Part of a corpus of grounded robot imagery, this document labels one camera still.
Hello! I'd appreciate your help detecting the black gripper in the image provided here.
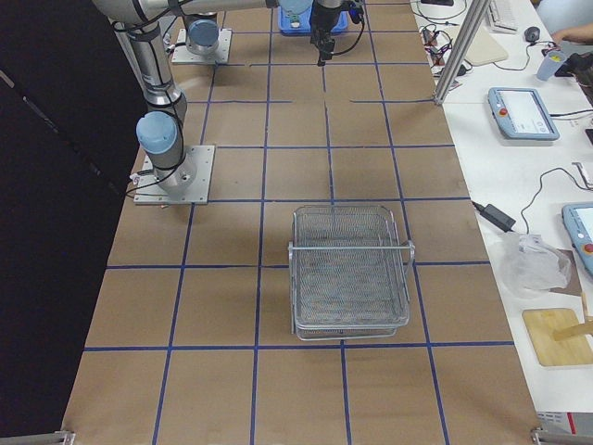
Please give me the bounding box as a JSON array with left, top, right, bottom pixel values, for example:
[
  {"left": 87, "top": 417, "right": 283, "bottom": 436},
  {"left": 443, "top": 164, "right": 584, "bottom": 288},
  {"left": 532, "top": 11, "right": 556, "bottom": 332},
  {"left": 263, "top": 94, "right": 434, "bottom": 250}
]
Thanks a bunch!
[{"left": 309, "top": 0, "right": 345, "bottom": 66}]

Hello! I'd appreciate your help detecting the blue plastic tray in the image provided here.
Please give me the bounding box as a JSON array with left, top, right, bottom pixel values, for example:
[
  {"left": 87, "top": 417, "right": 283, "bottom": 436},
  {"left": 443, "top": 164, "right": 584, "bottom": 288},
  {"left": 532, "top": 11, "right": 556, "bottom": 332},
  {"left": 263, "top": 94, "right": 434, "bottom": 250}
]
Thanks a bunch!
[{"left": 278, "top": 8, "right": 348, "bottom": 35}]

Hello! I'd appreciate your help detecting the white keyboard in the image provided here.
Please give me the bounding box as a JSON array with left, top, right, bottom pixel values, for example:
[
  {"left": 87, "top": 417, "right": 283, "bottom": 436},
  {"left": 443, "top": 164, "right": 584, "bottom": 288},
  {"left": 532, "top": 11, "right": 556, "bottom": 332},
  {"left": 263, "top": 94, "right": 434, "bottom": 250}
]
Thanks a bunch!
[{"left": 486, "top": 0, "right": 518, "bottom": 33}]

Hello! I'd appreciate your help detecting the left teach pendant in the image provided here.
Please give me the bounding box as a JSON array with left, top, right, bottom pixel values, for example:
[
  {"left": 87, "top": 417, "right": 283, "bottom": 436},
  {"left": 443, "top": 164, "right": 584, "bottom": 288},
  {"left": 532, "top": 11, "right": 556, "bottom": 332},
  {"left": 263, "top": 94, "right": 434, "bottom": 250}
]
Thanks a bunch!
[{"left": 487, "top": 87, "right": 560, "bottom": 142}]

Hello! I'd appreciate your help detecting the teach pendant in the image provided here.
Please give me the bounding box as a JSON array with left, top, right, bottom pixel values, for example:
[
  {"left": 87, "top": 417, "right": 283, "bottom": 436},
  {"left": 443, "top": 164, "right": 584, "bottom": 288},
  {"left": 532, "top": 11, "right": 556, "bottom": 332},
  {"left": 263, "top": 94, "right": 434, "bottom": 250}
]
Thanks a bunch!
[
  {"left": 487, "top": 87, "right": 560, "bottom": 142},
  {"left": 561, "top": 202, "right": 593, "bottom": 275}
]

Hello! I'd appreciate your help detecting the computer mouse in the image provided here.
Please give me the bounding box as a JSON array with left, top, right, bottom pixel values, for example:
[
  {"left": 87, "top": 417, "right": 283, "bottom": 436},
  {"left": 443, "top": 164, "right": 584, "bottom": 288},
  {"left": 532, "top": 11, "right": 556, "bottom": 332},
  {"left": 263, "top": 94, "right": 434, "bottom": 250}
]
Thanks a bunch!
[{"left": 524, "top": 26, "right": 540, "bottom": 44}]

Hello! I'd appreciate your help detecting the blue cup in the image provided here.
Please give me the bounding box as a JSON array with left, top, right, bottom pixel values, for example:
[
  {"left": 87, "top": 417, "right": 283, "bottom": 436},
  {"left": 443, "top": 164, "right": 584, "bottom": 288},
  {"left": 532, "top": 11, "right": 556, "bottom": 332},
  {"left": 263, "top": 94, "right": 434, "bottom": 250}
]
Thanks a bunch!
[{"left": 536, "top": 50, "right": 566, "bottom": 82}]

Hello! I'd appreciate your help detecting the black power adapter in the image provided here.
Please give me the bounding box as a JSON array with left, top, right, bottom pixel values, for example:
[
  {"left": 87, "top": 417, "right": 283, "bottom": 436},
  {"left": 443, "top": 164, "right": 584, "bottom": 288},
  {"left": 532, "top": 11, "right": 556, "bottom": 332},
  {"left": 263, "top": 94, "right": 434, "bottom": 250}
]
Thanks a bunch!
[{"left": 472, "top": 201, "right": 516, "bottom": 233}]

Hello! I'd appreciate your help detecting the clear plastic bag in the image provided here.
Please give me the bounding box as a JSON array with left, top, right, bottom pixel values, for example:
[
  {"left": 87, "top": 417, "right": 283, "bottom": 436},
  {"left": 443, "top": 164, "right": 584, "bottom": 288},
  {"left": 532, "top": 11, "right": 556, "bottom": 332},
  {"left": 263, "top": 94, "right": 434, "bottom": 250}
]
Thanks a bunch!
[{"left": 498, "top": 232, "right": 572, "bottom": 291}]

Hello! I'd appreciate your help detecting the right teach pendant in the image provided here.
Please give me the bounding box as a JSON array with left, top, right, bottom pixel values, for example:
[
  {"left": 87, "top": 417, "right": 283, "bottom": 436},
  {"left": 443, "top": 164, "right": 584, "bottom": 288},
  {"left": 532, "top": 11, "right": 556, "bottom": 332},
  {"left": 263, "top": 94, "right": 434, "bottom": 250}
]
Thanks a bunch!
[{"left": 561, "top": 202, "right": 593, "bottom": 275}]

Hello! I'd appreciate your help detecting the wooden board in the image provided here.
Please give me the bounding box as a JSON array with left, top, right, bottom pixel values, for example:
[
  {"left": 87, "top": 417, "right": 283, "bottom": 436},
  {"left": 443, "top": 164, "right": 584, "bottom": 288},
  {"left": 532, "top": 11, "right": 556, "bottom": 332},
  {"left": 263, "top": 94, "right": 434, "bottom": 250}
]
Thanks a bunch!
[{"left": 522, "top": 308, "right": 592, "bottom": 367}]

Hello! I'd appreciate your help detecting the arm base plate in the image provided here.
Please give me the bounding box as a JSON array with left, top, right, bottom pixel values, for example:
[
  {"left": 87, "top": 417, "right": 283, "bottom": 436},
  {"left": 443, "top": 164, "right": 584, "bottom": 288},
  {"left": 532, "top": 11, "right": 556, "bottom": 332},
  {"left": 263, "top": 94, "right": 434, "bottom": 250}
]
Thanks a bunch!
[
  {"left": 171, "top": 29, "right": 232, "bottom": 65},
  {"left": 131, "top": 146, "right": 216, "bottom": 205}
]

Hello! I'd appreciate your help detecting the aluminium frame post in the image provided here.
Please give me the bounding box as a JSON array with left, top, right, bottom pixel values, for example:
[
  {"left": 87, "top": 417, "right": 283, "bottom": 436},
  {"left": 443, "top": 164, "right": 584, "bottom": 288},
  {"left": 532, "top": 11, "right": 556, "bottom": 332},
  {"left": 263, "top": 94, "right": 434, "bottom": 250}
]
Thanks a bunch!
[{"left": 434, "top": 0, "right": 490, "bottom": 106}]

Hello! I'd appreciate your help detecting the wire mesh shelf basket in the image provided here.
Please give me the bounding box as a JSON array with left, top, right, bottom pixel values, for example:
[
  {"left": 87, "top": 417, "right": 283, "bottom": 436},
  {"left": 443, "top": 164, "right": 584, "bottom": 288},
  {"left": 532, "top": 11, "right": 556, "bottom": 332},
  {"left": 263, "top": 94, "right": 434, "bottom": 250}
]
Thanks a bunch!
[{"left": 288, "top": 204, "right": 415, "bottom": 340}]

